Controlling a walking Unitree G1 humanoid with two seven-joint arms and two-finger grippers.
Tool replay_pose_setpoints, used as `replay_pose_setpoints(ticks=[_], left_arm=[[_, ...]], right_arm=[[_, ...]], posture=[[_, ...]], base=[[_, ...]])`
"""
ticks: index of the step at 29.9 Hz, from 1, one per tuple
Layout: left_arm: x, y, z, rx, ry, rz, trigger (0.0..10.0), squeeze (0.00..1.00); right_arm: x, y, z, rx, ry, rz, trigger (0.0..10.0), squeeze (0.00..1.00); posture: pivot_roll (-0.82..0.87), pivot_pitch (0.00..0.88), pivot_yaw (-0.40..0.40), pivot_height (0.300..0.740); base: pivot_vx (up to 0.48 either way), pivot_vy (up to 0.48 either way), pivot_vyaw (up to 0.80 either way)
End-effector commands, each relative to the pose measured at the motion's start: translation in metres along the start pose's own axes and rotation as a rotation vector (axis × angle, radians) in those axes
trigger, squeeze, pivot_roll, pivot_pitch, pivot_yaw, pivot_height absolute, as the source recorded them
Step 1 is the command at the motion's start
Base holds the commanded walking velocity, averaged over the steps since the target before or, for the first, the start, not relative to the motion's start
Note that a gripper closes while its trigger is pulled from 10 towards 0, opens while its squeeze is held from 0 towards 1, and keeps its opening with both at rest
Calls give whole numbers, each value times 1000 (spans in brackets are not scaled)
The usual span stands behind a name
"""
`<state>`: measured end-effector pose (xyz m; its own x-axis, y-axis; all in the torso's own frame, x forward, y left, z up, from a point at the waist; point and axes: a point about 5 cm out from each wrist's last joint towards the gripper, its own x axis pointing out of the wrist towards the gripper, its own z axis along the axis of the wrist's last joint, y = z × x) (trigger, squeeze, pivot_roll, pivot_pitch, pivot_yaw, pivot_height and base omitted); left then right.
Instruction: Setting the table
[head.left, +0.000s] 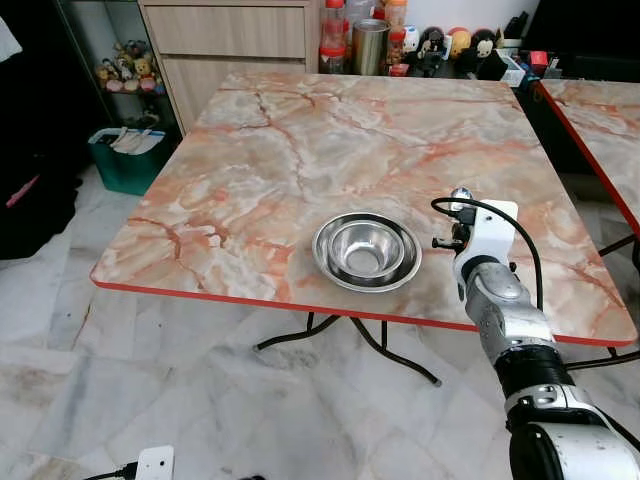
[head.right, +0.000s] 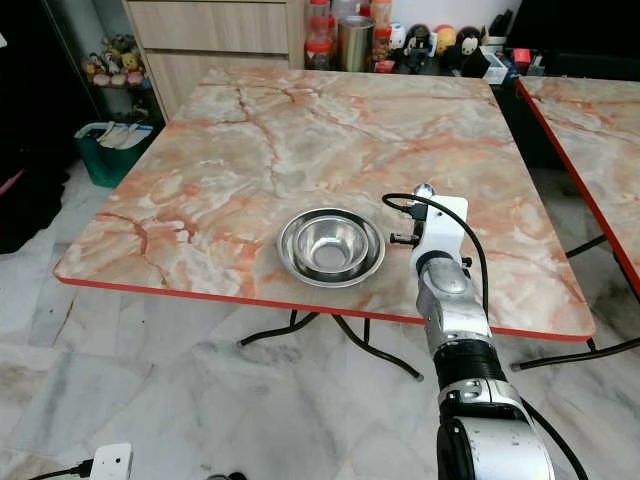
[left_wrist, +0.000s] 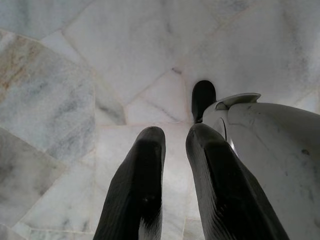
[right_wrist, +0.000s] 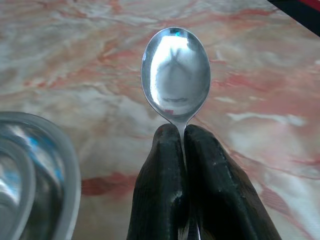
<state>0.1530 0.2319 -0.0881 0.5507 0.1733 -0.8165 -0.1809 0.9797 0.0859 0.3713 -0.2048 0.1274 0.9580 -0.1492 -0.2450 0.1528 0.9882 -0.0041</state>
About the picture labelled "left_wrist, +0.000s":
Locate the black robot left foot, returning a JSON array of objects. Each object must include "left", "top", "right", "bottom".
[{"left": 191, "top": 79, "right": 218, "bottom": 124}]

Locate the grey robot left leg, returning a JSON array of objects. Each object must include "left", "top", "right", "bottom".
[{"left": 201, "top": 92, "right": 320, "bottom": 240}]

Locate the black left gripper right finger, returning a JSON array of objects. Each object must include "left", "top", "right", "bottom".
[{"left": 185, "top": 123, "right": 291, "bottom": 240}]

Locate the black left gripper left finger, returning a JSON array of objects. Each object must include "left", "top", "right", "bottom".
[{"left": 92, "top": 126, "right": 167, "bottom": 240}]

